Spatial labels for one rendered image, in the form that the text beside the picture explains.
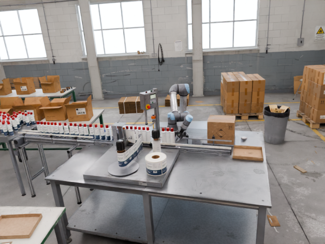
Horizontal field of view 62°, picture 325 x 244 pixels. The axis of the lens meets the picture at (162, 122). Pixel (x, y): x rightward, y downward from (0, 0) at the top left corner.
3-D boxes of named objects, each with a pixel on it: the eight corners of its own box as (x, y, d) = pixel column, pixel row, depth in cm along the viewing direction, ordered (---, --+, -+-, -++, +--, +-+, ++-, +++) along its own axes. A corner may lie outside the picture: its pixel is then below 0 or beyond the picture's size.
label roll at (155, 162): (160, 163, 273) (159, 150, 268) (170, 171, 257) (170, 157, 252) (142, 169, 264) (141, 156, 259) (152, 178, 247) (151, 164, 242)
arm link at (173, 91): (167, 82, 322) (170, 116, 295) (176, 82, 322) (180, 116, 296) (167, 88, 331) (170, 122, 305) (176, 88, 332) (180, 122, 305)
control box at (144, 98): (140, 109, 313) (139, 93, 306) (152, 105, 322) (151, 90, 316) (145, 111, 305) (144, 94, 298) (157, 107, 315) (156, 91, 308)
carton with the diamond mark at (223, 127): (207, 143, 317) (207, 121, 308) (209, 135, 339) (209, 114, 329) (233, 144, 309) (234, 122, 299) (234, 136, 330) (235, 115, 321)
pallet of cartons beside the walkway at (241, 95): (263, 119, 615) (266, 80, 584) (226, 120, 623) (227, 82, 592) (251, 104, 728) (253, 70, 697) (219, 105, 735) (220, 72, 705)
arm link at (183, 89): (176, 118, 359) (176, 82, 325) (187, 117, 359) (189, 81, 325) (177, 124, 349) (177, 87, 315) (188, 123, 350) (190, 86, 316)
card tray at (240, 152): (232, 159, 283) (232, 155, 281) (233, 147, 306) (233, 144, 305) (263, 161, 274) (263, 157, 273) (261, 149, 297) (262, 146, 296)
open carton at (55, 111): (39, 124, 441) (34, 102, 428) (54, 113, 491) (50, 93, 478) (66, 123, 437) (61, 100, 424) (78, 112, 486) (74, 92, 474)
